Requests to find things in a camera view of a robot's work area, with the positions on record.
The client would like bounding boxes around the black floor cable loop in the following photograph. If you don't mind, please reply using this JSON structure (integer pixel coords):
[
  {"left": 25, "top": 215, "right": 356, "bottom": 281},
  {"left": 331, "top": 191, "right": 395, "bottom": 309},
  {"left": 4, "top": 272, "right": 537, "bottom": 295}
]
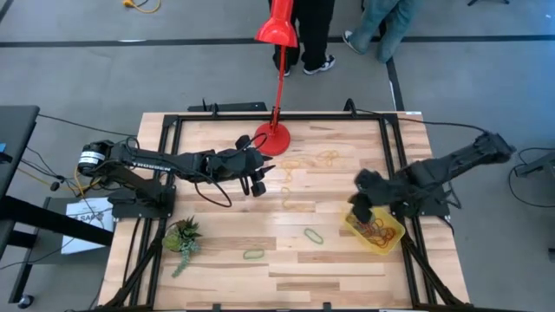
[{"left": 507, "top": 146, "right": 555, "bottom": 209}]

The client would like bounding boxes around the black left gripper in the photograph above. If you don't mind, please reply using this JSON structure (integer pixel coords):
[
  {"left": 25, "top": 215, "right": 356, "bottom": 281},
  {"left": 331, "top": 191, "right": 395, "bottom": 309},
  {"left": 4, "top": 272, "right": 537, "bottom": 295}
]
[{"left": 206, "top": 134, "right": 277, "bottom": 198}]

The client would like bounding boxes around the yellow translucent plastic bin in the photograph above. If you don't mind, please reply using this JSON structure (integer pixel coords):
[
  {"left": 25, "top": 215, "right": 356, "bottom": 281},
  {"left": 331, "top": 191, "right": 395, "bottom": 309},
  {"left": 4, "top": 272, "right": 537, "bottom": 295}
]
[{"left": 343, "top": 206, "right": 407, "bottom": 256}]

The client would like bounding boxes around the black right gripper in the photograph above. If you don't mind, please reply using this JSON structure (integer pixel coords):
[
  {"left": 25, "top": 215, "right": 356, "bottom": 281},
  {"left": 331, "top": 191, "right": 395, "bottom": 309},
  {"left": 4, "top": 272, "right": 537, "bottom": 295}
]
[{"left": 349, "top": 168, "right": 413, "bottom": 224}]

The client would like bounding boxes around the person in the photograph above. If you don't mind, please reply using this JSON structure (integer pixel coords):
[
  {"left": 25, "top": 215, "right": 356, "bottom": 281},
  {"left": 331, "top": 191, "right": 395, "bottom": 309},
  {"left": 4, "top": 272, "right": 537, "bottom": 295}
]
[
  {"left": 342, "top": 0, "right": 424, "bottom": 65},
  {"left": 268, "top": 0, "right": 337, "bottom": 78}
]

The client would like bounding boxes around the thin black floor cable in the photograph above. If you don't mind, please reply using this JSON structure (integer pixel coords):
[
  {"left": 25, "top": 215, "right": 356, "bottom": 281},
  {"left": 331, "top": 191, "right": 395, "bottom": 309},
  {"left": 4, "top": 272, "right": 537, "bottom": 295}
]
[{"left": 36, "top": 113, "right": 138, "bottom": 139}]

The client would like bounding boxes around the red rubber band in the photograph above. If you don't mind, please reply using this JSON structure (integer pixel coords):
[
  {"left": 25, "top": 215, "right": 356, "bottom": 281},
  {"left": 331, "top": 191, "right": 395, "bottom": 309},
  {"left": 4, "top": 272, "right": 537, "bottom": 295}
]
[
  {"left": 366, "top": 223, "right": 396, "bottom": 249},
  {"left": 357, "top": 218, "right": 387, "bottom": 244},
  {"left": 368, "top": 218, "right": 394, "bottom": 237}
]

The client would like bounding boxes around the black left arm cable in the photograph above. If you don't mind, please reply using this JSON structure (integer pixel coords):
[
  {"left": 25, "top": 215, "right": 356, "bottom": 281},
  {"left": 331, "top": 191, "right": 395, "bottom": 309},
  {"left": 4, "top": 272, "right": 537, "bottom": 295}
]
[{"left": 193, "top": 171, "right": 233, "bottom": 209}]

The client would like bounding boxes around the small potted succulent plant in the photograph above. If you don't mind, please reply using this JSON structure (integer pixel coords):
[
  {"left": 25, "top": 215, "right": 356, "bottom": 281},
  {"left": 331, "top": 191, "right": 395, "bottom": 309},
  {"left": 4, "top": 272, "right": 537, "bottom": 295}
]
[{"left": 162, "top": 216, "right": 204, "bottom": 279}]

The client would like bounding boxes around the yellow floor cable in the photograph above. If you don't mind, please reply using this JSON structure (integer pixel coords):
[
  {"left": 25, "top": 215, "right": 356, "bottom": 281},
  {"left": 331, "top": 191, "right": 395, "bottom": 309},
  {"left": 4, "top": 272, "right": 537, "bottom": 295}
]
[{"left": 121, "top": 0, "right": 162, "bottom": 14}]

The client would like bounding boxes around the black side desk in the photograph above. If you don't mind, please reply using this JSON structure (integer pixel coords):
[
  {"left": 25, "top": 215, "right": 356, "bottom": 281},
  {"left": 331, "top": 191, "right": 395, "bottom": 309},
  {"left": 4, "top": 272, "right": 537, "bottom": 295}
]
[{"left": 0, "top": 105, "right": 115, "bottom": 304}]

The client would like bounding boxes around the long black cable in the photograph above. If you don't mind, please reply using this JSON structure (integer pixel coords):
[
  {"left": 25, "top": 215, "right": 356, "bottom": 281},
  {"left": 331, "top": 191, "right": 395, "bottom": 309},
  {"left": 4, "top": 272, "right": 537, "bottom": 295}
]
[{"left": 353, "top": 107, "right": 491, "bottom": 135}]

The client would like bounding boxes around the red desk lamp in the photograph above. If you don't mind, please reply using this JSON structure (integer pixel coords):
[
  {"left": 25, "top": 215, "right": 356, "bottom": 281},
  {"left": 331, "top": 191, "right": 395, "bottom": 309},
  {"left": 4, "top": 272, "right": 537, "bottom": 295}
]
[{"left": 253, "top": 0, "right": 299, "bottom": 157}]

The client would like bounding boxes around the white printed sheet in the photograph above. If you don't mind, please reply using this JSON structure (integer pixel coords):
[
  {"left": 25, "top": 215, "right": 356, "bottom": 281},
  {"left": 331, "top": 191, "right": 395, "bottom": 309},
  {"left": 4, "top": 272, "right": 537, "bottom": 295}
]
[{"left": 60, "top": 197, "right": 116, "bottom": 256}]

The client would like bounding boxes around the yellow arm cable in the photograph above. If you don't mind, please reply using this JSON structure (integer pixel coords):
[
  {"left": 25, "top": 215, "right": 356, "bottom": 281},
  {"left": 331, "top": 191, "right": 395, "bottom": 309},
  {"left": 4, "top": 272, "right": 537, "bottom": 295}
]
[{"left": 71, "top": 166, "right": 103, "bottom": 196}]

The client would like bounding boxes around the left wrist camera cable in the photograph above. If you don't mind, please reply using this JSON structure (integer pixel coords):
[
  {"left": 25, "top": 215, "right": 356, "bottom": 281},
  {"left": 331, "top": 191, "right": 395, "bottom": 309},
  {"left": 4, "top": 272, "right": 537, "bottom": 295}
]
[{"left": 242, "top": 132, "right": 270, "bottom": 153}]

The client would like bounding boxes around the black power strip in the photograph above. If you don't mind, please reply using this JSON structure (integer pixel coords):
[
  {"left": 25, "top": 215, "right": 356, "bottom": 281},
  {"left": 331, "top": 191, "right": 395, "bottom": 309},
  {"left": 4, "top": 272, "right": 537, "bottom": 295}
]
[{"left": 186, "top": 98, "right": 269, "bottom": 114}]

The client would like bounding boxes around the yellow rubber band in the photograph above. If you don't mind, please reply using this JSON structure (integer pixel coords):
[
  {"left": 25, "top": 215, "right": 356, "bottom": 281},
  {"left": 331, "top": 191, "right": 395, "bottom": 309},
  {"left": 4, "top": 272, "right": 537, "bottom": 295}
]
[
  {"left": 315, "top": 149, "right": 342, "bottom": 167},
  {"left": 279, "top": 185, "right": 310, "bottom": 212},
  {"left": 280, "top": 159, "right": 314, "bottom": 171}
]

